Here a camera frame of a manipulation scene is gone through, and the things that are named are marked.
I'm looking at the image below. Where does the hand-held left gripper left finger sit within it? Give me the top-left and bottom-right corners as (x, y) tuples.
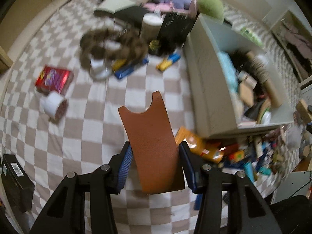
(29, 141), (134, 234)

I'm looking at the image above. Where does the black box with label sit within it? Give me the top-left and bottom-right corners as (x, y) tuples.
(1, 153), (35, 213)

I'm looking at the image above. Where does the white cardboard box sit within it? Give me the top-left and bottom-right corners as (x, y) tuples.
(184, 13), (294, 140)

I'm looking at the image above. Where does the green wet wipes pack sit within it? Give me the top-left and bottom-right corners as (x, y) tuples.
(240, 27), (264, 47)

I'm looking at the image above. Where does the orange snack packet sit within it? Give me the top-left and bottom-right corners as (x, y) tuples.
(174, 126), (225, 164)

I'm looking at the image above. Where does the brown plush toy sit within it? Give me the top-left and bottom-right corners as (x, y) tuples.
(79, 27), (150, 72)

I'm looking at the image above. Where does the black office chair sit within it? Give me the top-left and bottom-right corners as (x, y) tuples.
(270, 194), (312, 234)

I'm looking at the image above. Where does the brown leather piece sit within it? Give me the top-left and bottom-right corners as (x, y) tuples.
(118, 90), (186, 195)

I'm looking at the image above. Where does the small red box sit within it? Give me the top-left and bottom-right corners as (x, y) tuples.
(34, 65), (74, 95)

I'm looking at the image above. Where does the pink toy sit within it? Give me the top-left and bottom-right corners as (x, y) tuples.
(144, 1), (174, 13)

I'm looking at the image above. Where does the pile of assorted lighters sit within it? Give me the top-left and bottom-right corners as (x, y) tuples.
(219, 126), (303, 184)

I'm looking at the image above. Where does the cardboard tube with twine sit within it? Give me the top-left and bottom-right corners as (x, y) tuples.
(246, 51), (288, 108)

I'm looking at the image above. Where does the white paper cup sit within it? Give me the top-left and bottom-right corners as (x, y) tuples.
(141, 13), (163, 40)

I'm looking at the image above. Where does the white visor cap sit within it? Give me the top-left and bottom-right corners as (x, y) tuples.
(94, 0), (150, 18)

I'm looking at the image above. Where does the black paper bag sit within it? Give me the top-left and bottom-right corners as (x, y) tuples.
(157, 13), (196, 54)

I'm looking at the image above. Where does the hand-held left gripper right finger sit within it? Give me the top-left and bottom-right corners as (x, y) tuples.
(179, 141), (284, 234)

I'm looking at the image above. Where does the checkered bed sheet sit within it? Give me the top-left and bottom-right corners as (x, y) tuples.
(0, 0), (288, 225)

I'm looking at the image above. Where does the black round tin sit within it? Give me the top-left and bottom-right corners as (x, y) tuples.
(148, 39), (162, 56)

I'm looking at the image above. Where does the green plush toy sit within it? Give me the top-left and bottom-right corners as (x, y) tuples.
(197, 0), (225, 21)

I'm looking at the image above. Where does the light blue wipes pack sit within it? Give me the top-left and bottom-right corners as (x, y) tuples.
(217, 51), (241, 96)

